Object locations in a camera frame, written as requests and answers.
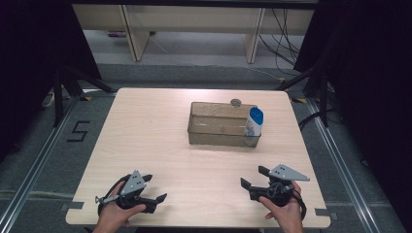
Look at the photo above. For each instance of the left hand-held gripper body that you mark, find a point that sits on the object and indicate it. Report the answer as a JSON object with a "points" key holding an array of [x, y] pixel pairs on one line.
{"points": [[133, 184]]}

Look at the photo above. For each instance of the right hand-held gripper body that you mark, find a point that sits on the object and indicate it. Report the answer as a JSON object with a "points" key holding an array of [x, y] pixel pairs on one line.
{"points": [[286, 174]]}

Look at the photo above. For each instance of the white bottle with blue cap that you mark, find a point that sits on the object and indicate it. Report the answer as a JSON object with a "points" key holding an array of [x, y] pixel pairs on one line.
{"points": [[255, 121]]}

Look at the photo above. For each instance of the clear plastic storage box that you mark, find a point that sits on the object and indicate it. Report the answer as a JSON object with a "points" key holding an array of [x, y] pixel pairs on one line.
{"points": [[217, 127]]}

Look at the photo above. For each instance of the person's left hand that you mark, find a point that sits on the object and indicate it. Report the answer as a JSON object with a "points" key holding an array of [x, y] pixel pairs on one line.
{"points": [[113, 216]]}

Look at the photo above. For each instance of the person's right hand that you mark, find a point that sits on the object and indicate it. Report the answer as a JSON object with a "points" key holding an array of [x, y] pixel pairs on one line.
{"points": [[286, 215]]}

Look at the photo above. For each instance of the grey tape piece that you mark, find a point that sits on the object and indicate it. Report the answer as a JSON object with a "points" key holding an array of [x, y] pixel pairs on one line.
{"points": [[72, 206], [324, 212]]}

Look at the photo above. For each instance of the small round grey disc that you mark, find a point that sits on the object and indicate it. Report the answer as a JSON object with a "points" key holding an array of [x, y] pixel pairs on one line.
{"points": [[235, 103]]}

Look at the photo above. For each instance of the yellow and black tape piece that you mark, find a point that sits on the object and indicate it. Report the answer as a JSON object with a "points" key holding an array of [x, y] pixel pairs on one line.
{"points": [[85, 98], [299, 100]]}

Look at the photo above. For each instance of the black metal stand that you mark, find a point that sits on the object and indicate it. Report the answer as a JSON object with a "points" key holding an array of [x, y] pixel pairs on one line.
{"points": [[323, 97], [59, 97]]}

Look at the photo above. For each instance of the black curtain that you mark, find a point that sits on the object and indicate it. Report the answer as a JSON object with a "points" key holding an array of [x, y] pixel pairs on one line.
{"points": [[29, 64], [372, 81]]}

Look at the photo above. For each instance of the light wooden desk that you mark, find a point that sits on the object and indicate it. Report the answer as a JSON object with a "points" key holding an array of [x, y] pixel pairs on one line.
{"points": [[194, 19]]}

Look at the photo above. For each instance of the metal floor rail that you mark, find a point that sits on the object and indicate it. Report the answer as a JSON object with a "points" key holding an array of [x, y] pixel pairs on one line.
{"points": [[35, 168], [343, 168]]}

